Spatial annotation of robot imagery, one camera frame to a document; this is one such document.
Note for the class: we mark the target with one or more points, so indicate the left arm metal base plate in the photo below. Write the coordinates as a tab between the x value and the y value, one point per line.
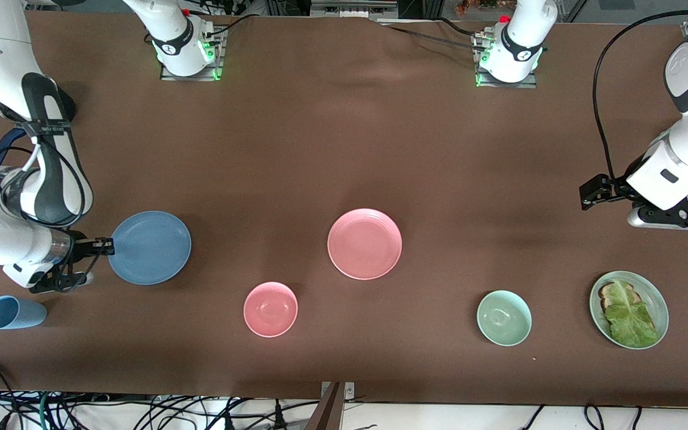
532	83

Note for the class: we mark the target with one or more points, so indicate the pink plate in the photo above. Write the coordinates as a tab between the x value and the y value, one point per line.
365	243

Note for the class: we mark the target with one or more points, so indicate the grey metal box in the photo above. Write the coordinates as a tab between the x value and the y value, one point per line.
353	8

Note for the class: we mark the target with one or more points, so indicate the small metal table bracket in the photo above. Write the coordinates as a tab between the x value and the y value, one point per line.
350	389

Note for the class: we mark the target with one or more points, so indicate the blue cup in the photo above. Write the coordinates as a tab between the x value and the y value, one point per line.
18	313

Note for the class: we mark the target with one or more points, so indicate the green lettuce leaf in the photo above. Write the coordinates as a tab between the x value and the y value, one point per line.
630	319

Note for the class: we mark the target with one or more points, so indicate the pink bowl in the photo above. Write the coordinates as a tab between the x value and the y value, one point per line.
270	309

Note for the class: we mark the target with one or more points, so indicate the dark slanted post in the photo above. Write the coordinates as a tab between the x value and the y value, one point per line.
329	412

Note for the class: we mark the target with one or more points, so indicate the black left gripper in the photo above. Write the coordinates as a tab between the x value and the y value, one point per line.
611	187

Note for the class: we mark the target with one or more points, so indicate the green bowl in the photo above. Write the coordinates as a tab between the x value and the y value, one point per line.
504	318

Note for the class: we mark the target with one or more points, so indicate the green plate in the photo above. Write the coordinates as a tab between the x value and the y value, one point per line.
657	298

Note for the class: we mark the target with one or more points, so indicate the blue plate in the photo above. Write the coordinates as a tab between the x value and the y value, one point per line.
150	248

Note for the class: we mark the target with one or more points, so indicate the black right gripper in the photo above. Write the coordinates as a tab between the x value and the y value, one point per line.
81	246

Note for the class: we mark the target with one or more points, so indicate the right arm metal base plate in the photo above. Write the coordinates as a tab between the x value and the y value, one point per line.
220	65

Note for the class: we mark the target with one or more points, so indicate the brown table cloth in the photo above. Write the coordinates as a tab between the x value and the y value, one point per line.
320	149

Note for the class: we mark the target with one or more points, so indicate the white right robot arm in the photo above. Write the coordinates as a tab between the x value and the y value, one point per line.
174	36

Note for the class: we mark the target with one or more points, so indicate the toast slice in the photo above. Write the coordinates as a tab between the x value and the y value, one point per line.
605	294

